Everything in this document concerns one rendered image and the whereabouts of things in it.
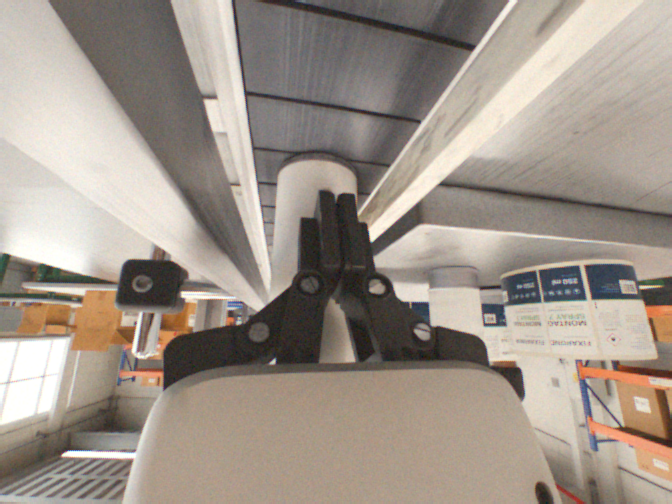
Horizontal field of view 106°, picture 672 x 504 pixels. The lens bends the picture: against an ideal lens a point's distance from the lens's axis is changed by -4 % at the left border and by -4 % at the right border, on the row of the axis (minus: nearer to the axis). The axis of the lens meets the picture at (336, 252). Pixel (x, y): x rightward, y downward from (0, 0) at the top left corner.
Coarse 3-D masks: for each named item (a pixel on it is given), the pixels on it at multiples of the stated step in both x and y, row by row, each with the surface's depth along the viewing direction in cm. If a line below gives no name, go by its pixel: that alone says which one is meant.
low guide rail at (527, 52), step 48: (528, 0) 6; (576, 0) 5; (624, 0) 5; (528, 48) 6; (576, 48) 6; (480, 96) 8; (528, 96) 7; (432, 144) 10; (480, 144) 9; (384, 192) 15
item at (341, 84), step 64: (256, 0) 8; (320, 0) 8; (384, 0) 8; (448, 0) 8; (256, 64) 10; (320, 64) 10; (384, 64) 10; (448, 64) 10; (256, 128) 13; (320, 128) 13; (384, 128) 13
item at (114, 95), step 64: (0, 0) 1; (64, 0) 1; (128, 0) 2; (0, 64) 1; (64, 64) 1; (128, 64) 2; (0, 128) 2; (64, 128) 2; (128, 128) 2; (192, 128) 3; (128, 192) 3; (192, 192) 3; (192, 256) 5
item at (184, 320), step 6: (186, 306) 250; (192, 306) 257; (180, 312) 248; (186, 312) 248; (192, 312) 257; (180, 318) 245; (186, 318) 247; (192, 318) 257; (174, 324) 244; (180, 324) 244; (186, 324) 246; (192, 324) 257; (192, 330) 253
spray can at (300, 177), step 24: (288, 168) 16; (312, 168) 15; (336, 168) 15; (288, 192) 15; (312, 192) 15; (336, 192) 15; (288, 216) 15; (312, 216) 14; (288, 240) 14; (288, 264) 14; (336, 312) 13; (336, 336) 13; (336, 360) 13
